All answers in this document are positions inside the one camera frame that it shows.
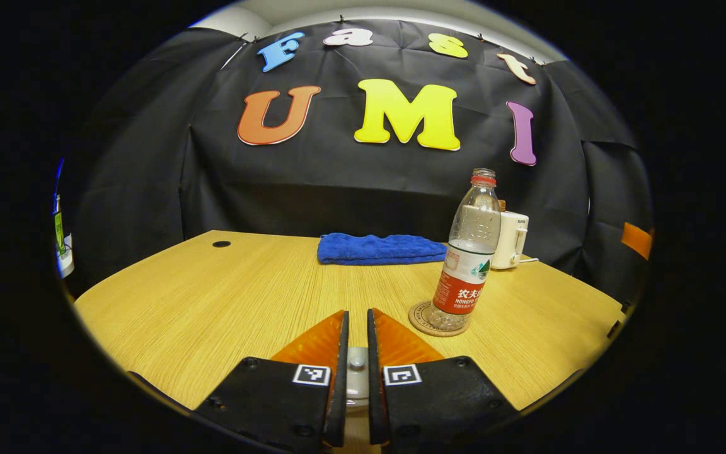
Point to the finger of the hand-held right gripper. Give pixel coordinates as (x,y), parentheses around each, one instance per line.
(636,239)

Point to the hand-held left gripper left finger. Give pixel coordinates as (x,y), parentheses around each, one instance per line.
(336,403)

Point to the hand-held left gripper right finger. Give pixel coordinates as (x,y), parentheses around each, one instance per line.
(375,403)

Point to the round brown coaster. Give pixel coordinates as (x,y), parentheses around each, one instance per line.
(418,318)

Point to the clear water bottle red label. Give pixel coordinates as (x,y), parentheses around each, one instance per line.
(467,252)

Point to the green drink bottle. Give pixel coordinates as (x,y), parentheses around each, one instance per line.
(59,230)

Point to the white toaster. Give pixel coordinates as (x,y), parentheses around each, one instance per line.
(511,239)

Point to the blue towel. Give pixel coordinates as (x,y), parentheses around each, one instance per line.
(375,249)

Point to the black backdrop cloth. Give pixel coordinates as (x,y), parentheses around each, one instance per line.
(338,189)

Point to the white side table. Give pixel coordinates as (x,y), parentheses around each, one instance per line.
(67,261)

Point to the black table edge bracket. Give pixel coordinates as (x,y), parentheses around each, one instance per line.
(615,329)

